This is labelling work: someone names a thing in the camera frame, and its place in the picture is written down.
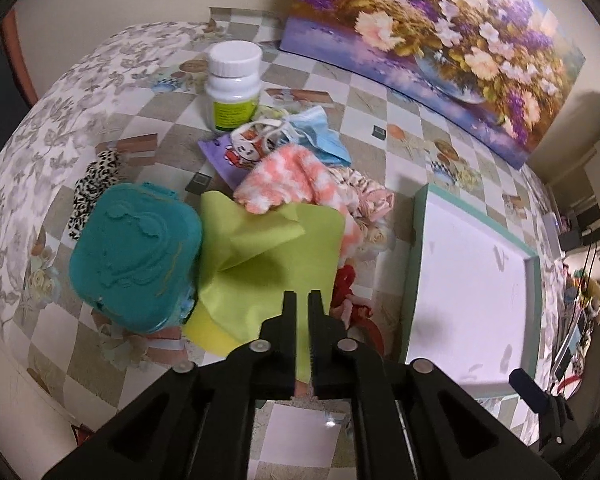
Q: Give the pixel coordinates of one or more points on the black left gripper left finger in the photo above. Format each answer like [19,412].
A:
[275,353]

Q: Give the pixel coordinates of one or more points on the checkered vinyl tablecloth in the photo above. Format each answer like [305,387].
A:
[393,140]

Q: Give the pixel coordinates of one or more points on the leopard print scrunchie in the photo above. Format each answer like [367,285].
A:
[99,176]

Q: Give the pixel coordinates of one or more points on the blue surgical face mask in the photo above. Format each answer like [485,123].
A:
[309,129]

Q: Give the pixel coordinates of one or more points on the white pill bottle green label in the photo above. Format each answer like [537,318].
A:
[233,85]

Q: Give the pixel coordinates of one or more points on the lime green felt cloth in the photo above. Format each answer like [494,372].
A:
[247,263]

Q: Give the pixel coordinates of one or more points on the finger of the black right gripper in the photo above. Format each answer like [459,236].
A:
[528,390]

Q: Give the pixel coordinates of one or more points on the pink white fuzzy cloth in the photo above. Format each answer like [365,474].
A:
[292,174]

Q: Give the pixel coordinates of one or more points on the pink floral scrunchie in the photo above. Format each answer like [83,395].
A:
[369,203]

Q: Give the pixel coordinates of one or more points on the grey floral tablecloth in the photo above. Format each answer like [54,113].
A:
[69,119]

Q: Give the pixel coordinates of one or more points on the red fabric scrunchie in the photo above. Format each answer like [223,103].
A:
[354,311]

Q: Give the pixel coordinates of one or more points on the white tray teal rim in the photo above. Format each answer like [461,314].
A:
[473,296]

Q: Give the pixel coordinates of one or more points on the teal plastic toy case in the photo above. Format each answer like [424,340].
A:
[136,259]

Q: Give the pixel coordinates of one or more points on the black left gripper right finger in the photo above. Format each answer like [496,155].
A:
[328,365]

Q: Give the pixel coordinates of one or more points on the purple cartoon snack packet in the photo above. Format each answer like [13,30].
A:
[233,156]

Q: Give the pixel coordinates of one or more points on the floral canvas painting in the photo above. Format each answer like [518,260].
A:
[499,69]

